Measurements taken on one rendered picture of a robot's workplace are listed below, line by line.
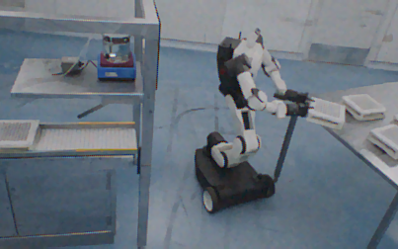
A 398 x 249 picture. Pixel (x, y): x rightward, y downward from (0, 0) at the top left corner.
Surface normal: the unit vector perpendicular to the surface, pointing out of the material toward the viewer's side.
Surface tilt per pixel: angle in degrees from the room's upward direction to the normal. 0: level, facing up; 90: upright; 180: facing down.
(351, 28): 90
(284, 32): 90
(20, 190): 90
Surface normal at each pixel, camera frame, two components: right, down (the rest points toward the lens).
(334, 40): 0.00, 0.57
